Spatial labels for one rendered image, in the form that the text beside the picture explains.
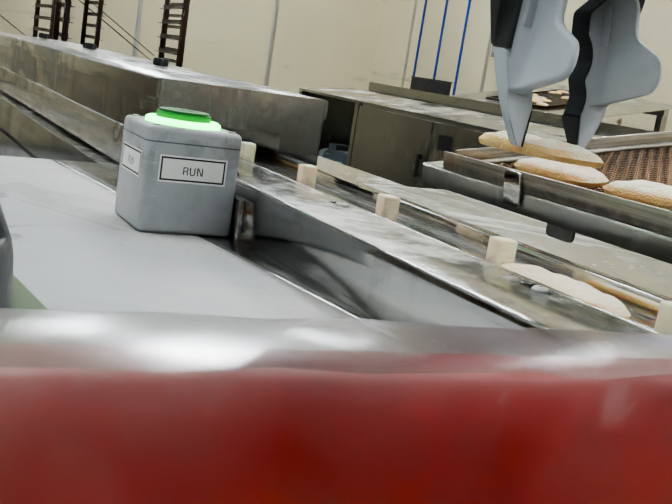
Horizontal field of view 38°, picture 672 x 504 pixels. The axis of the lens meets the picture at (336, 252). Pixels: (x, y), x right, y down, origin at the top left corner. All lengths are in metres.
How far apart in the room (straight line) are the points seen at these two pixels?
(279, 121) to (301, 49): 7.20
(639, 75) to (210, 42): 7.37
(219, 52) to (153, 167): 7.23
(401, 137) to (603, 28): 4.10
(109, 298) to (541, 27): 0.27
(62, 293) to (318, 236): 0.17
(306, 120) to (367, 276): 0.48
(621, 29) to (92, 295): 0.32
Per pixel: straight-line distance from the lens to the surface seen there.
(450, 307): 0.47
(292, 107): 0.99
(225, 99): 0.97
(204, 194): 0.71
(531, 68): 0.54
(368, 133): 4.96
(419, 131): 4.54
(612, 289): 0.56
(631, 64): 0.57
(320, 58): 8.26
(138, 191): 0.70
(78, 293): 0.52
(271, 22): 8.07
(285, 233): 0.64
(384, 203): 0.70
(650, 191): 0.70
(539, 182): 0.72
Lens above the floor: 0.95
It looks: 11 degrees down
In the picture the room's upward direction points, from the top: 9 degrees clockwise
